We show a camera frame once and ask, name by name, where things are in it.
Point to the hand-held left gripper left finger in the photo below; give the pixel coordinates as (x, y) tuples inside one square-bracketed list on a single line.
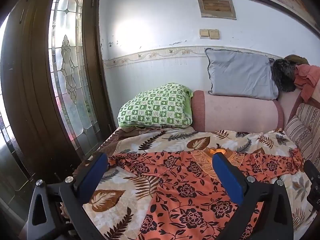
[(93, 173)]

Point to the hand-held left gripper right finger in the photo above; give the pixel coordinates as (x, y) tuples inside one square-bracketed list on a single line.
[(227, 177)]

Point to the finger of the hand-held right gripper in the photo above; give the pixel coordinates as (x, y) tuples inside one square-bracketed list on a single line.
[(313, 190)]

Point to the orange black floral garment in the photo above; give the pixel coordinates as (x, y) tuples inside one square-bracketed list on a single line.
[(182, 192)]

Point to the leaf print blanket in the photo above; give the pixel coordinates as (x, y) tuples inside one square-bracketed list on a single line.
[(120, 205)]

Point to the pink bolster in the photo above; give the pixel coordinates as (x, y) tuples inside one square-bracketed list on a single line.
[(235, 115)]

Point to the striped cushion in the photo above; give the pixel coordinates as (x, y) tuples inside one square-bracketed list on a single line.
[(305, 127)]

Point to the pink sofa backrest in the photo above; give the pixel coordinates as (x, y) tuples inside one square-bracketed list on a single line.
[(290, 102)]

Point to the green checked pillow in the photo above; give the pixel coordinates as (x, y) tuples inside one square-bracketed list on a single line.
[(157, 106)]

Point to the grey pillow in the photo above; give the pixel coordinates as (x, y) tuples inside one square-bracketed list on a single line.
[(240, 75)]

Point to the salmon cloth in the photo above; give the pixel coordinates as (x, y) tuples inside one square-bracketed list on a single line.
[(308, 80)]

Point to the wooden stained glass door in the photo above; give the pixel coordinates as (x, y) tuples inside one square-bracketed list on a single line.
[(32, 80)]

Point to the black furry cushion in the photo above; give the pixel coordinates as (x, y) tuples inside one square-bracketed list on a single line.
[(282, 76)]

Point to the brown cloth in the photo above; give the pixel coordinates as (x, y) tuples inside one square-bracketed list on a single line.
[(296, 59)]

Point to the beige light switch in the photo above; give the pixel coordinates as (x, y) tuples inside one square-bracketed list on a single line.
[(204, 33), (214, 34)]

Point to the wall panel cover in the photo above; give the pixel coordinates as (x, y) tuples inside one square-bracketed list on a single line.
[(216, 5)]

